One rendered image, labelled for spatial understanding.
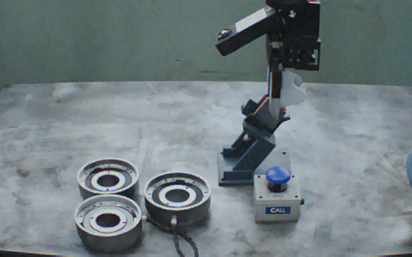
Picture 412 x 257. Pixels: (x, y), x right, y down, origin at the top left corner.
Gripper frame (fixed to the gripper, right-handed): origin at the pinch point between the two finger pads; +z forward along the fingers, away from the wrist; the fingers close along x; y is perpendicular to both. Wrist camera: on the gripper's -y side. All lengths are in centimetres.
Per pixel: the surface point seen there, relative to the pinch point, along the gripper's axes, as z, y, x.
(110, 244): 9.7, -24.7, -24.1
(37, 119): 12, -46, 18
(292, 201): 7.9, 2.6, -15.4
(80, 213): 9.1, -30.3, -17.6
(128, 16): 38, -43, 149
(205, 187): 9.0, -10.8, -9.9
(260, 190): 7.6, -2.3, -12.9
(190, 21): 40, -18, 149
